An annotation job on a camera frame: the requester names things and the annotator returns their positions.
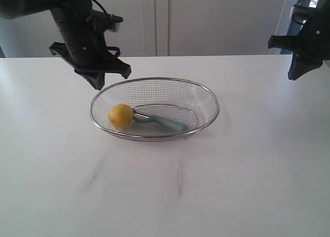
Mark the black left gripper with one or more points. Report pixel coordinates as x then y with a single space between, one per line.
85 49

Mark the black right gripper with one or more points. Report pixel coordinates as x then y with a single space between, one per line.
311 45

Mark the yellow lemon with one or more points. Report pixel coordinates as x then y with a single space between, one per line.
121 115

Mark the teal handled peeler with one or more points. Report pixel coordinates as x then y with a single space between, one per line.
165 122

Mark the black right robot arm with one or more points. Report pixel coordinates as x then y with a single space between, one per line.
310 47

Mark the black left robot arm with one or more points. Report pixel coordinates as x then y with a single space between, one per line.
12 9

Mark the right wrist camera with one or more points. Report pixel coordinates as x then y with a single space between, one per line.
301 14

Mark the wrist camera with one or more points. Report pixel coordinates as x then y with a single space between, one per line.
104 21
301 14

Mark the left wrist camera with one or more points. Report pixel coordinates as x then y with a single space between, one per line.
104 21

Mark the oval wire mesh basket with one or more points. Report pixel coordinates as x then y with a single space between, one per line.
177 99

